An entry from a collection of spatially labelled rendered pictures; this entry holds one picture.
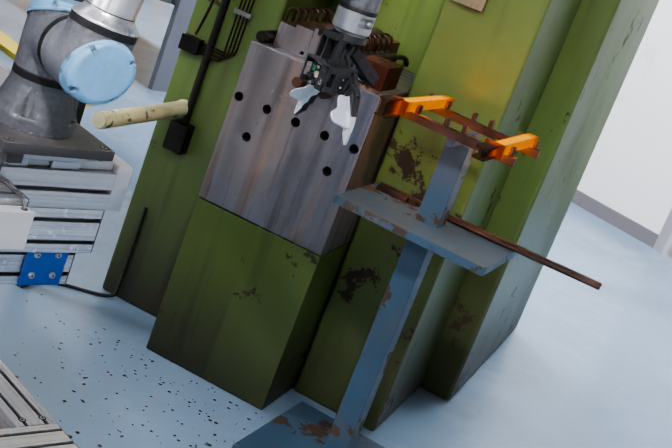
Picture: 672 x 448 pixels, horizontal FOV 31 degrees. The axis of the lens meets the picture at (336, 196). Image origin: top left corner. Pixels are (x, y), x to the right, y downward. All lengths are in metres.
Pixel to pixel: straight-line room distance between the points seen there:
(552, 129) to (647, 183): 3.51
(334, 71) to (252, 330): 1.16
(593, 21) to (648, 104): 3.58
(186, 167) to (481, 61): 0.91
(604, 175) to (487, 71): 4.09
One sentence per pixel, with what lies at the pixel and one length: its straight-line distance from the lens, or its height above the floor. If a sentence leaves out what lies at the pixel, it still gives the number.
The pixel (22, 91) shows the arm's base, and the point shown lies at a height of 0.88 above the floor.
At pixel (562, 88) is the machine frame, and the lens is 3.53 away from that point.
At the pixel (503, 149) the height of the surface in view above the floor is 0.97.
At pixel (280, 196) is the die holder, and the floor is 0.57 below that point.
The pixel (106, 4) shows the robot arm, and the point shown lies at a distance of 1.97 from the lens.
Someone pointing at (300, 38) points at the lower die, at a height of 0.96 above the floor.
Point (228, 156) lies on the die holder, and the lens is 3.17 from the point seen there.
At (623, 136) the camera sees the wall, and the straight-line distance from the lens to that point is 7.12.
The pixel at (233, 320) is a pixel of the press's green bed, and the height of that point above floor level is 0.20.
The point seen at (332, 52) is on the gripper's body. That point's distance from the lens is 2.26.
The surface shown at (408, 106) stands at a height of 0.96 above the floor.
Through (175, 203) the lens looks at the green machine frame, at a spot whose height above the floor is 0.35.
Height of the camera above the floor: 1.45
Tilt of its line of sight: 15 degrees down
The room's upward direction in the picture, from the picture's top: 21 degrees clockwise
